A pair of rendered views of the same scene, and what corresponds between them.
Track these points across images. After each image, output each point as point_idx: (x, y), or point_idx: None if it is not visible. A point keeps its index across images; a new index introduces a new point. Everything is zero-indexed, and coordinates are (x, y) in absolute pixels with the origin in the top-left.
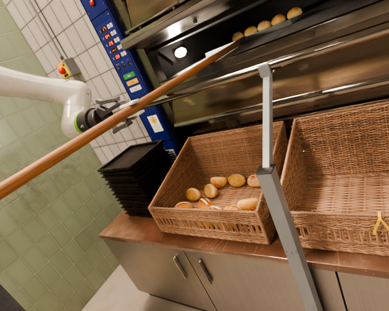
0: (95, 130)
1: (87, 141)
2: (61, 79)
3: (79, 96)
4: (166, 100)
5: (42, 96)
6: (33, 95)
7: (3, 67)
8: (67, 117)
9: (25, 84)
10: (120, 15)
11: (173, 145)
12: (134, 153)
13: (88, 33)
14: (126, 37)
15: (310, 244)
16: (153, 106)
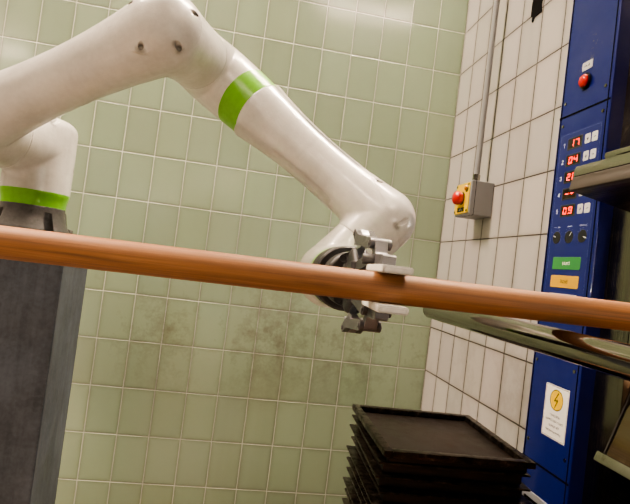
0: (216, 261)
1: (175, 272)
2: (369, 174)
3: (373, 221)
4: (537, 345)
5: (314, 185)
6: (300, 174)
7: (295, 108)
8: (320, 246)
9: (300, 149)
10: None
11: (563, 503)
12: (448, 436)
13: (546, 145)
14: (595, 162)
15: None
16: (503, 341)
